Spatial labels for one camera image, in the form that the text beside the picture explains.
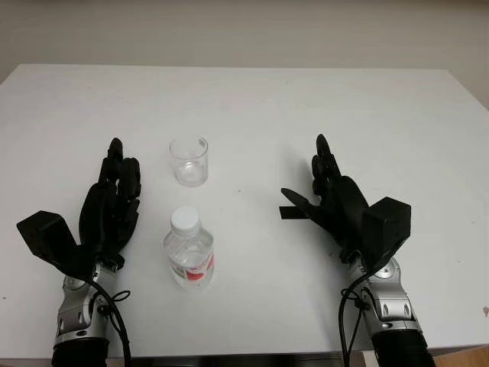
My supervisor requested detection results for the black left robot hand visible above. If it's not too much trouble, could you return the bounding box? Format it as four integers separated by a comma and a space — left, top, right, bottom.
78, 137, 144, 272

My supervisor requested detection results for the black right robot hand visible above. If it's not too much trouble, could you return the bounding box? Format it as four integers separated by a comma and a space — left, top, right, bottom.
280, 133, 371, 264

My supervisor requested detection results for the clear water bottle red label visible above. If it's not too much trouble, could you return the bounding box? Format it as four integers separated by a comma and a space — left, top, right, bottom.
163, 206, 215, 293

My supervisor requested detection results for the clear plastic cup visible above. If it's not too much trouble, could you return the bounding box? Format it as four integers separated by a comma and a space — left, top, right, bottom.
169, 135, 210, 188

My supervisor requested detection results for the dark robot torso edge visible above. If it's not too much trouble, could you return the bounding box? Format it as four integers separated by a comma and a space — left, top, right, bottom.
131, 355, 345, 367

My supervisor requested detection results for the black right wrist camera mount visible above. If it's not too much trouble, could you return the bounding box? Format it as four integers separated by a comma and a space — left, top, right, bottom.
361, 196, 413, 269

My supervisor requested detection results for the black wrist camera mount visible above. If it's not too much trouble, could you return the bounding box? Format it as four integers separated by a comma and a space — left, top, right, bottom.
361, 196, 413, 269
16, 209, 97, 277

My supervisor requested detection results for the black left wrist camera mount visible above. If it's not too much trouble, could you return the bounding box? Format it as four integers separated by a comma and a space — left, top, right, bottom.
16, 209, 97, 277

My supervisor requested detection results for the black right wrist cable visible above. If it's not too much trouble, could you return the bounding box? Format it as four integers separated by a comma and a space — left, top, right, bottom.
338, 267, 374, 367

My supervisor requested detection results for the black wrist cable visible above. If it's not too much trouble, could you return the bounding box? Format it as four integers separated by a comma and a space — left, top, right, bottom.
338, 267, 374, 367
80, 274, 133, 367

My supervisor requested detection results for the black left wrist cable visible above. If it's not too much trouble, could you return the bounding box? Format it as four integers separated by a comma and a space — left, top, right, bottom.
80, 274, 133, 367

